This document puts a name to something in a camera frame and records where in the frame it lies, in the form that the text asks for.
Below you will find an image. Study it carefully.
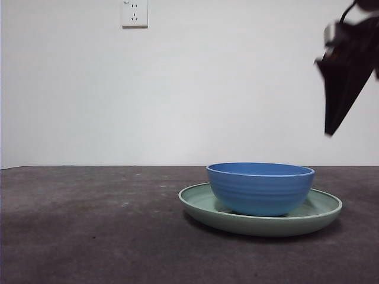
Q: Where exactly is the blue ribbed bowl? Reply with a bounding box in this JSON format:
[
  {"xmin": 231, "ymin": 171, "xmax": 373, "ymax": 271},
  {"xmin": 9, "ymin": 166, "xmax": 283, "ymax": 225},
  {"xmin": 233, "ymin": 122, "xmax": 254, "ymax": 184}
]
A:
[{"xmin": 205, "ymin": 162, "xmax": 315, "ymax": 217}]

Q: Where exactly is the green round plate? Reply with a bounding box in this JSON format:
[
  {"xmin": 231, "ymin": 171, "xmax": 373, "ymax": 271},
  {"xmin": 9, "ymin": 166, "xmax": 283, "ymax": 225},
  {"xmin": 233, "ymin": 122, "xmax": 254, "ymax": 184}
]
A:
[{"xmin": 178, "ymin": 182, "xmax": 343, "ymax": 237}]

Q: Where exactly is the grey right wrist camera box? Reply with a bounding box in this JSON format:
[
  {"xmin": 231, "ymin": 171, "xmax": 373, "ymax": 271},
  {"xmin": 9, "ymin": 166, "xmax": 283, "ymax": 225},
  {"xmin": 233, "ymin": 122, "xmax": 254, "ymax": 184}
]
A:
[{"xmin": 323, "ymin": 22, "xmax": 340, "ymax": 45}]

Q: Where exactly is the black camera cable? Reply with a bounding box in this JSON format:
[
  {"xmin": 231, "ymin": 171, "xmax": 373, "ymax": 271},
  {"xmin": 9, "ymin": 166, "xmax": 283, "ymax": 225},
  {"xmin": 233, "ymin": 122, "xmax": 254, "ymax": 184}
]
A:
[{"xmin": 339, "ymin": 0, "xmax": 358, "ymax": 25}]

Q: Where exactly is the white wall socket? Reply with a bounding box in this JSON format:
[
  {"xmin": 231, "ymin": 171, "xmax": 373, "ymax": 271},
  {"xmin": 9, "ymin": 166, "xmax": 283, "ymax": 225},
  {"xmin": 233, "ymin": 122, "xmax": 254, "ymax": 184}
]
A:
[{"xmin": 121, "ymin": 0, "xmax": 149, "ymax": 30}]

